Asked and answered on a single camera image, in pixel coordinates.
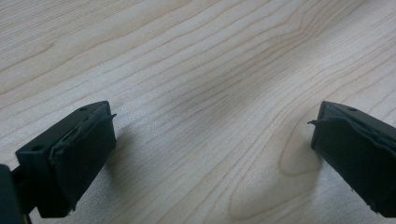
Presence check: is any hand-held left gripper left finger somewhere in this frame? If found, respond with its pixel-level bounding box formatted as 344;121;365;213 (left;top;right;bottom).
15;100;118;219

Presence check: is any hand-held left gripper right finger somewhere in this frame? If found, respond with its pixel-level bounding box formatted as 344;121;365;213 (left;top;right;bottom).
307;100;396;218

